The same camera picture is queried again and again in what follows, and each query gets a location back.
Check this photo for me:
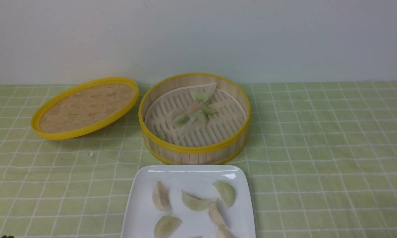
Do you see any pink dumpling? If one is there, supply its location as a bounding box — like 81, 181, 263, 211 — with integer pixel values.
188, 101, 202, 113

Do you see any green dumpling plate right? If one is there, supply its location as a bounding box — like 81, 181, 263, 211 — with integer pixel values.
213, 181, 236, 208

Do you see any green dumpling plate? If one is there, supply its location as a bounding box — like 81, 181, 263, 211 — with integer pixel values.
154, 215, 182, 238
213, 181, 236, 208
181, 190, 215, 211

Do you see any white square plate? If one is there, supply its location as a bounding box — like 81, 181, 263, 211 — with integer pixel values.
121, 165, 256, 238

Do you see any green dumpling plate centre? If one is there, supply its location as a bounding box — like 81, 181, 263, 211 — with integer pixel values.
181, 190, 215, 211

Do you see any pale dumpling plate left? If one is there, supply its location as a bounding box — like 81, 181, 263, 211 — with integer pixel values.
152, 181, 171, 213

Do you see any pale pleated dumpling plate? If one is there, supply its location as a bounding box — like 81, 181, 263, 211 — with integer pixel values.
208, 199, 228, 228

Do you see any green dumpling plate bottom left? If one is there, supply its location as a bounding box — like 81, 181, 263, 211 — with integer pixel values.
154, 215, 182, 238

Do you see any pale dumpling plate bottom right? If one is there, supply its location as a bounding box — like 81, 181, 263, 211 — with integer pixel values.
216, 226, 235, 238

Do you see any bamboo steamer basket yellow rim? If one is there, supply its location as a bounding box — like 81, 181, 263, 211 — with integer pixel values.
138, 73, 251, 165

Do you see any green dumpling steamer right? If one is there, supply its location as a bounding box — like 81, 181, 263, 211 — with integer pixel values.
200, 104, 217, 115

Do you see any green dumpling steamer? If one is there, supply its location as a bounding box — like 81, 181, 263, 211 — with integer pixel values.
171, 113, 190, 128
192, 91, 212, 104
200, 104, 217, 115

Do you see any green dumpling steamer left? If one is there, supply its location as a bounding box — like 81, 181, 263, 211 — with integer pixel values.
171, 113, 190, 128

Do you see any green dumpling steamer top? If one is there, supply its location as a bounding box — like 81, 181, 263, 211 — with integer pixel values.
192, 91, 212, 104

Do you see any white steamer liner mesh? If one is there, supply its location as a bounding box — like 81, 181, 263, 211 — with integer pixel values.
144, 83, 247, 147

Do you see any small green dumpling steamer edge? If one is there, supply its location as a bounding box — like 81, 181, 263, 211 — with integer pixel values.
157, 131, 167, 141

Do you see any bamboo steamer lid yellow rim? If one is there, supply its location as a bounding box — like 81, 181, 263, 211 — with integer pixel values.
31, 77, 139, 140

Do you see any green checked tablecloth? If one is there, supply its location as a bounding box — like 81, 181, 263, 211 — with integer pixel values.
0, 82, 397, 238

